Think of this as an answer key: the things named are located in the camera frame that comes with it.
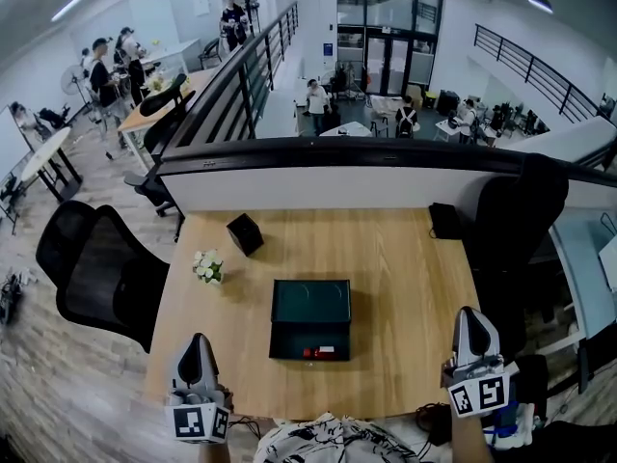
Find light blue desk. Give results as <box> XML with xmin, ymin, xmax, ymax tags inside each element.
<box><xmin>548</xmin><ymin>208</ymin><xmax>617</xmax><ymax>340</ymax></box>

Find person's left forearm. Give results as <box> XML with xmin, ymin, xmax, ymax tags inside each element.
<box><xmin>197</xmin><ymin>441</ymin><xmax>231</xmax><ymax>463</ymax></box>

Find black high-back office chair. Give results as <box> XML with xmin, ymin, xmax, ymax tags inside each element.
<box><xmin>461</xmin><ymin>153</ymin><xmax>571</xmax><ymax>362</ymax></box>

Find white whiteboard on stand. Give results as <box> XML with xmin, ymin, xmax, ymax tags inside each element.
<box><xmin>0</xmin><ymin>105</ymin><xmax>33</xmax><ymax>185</ymax></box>

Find black square pen holder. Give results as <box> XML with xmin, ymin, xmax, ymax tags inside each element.
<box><xmin>226</xmin><ymin>212</ymin><xmax>265</xmax><ymax>258</ymax></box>

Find glass entrance doors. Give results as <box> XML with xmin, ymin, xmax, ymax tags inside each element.
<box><xmin>335</xmin><ymin>0</ymin><xmax>445</xmax><ymax>98</ymax></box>

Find person's right forearm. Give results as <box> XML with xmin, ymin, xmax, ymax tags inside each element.
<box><xmin>449</xmin><ymin>412</ymin><xmax>496</xmax><ymax>463</ymax></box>

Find black office chair with headrest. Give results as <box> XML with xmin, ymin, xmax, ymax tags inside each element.
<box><xmin>122</xmin><ymin>73</ymin><xmax>198</xmax><ymax>219</ymax></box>

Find blue cable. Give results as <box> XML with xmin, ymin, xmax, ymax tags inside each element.
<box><xmin>481</xmin><ymin>415</ymin><xmax>520</xmax><ymax>448</ymax></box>

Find black mesh office chair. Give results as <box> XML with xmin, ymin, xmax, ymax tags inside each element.
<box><xmin>35</xmin><ymin>199</ymin><xmax>172</xmax><ymax>355</ymax></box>

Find standing fan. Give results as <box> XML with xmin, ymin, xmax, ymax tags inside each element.
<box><xmin>59</xmin><ymin>64</ymin><xmax>94</xmax><ymax>116</ymax></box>

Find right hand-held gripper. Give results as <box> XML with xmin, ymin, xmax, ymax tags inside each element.
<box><xmin>441</xmin><ymin>307</ymin><xmax>512</xmax><ymax>420</ymax></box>

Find white round table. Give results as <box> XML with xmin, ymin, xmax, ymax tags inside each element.
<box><xmin>20</xmin><ymin>126</ymin><xmax>85</xmax><ymax>204</ymax></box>

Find dark green box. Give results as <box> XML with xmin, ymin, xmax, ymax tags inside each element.
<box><xmin>268</xmin><ymin>279</ymin><xmax>353</xmax><ymax>363</ymax></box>

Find small black box with cable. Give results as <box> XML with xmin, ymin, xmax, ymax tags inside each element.
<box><xmin>428</xmin><ymin>202</ymin><xmax>465</xmax><ymax>241</ymax></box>

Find red small bottle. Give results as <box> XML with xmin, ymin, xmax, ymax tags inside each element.
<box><xmin>302</xmin><ymin>344</ymin><xmax>336</xmax><ymax>361</ymax></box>

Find person's black-white patterned clothing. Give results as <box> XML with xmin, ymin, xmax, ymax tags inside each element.
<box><xmin>252</xmin><ymin>412</ymin><xmax>421</xmax><ymax>463</ymax></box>

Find white flowers in small pot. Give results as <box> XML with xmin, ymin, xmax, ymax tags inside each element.
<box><xmin>192</xmin><ymin>248</ymin><xmax>226</xmax><ymax>286</ymax></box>

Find equipment pile on floor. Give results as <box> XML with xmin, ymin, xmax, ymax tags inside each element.
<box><xmin>0</xmin><ymin>267</ymin><xmax>39</xmax><ymax>328</ymax></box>

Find black metal balcony railing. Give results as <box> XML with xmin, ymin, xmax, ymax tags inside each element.
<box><xmin>161</xmin><ymin>1</ymin><xmax>301</xmax><ymax>156</ymax></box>

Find black wall-side stair railing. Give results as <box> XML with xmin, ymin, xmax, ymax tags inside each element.
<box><xmin>473</xmin><ymin>23</ymin><xmax>602</xmax><ymax>125</ymax></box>

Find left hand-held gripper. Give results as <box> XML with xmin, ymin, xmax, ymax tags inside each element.
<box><xmin>165</xmin><ymin>333</ymin><xmax>234</xmax><ymax>446</ymax></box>

